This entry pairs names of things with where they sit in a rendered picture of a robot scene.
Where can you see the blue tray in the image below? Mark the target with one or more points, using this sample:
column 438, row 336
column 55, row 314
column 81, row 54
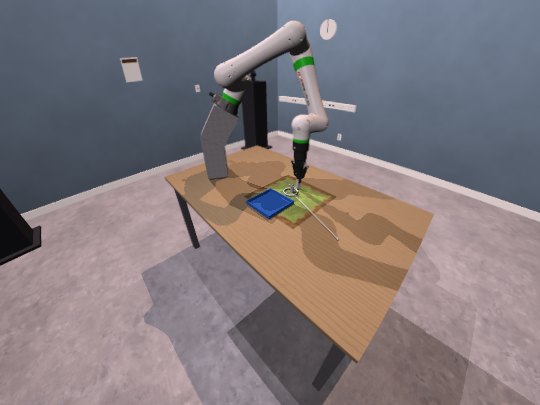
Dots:
column 269, row 203

